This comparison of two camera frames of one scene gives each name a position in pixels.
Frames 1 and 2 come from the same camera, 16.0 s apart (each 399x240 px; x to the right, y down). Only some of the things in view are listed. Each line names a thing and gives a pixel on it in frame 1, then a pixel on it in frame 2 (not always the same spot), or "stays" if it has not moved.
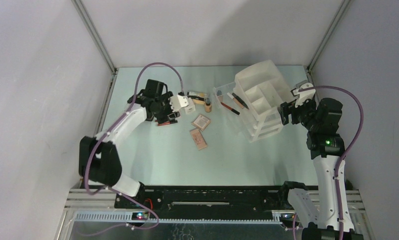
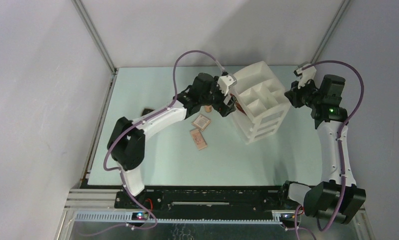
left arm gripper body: x=164 y=112 → x=216 y=98
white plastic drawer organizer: x=260 y=90 stays
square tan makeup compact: x=201 y=122 stays
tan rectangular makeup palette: x=198 y=139 stays
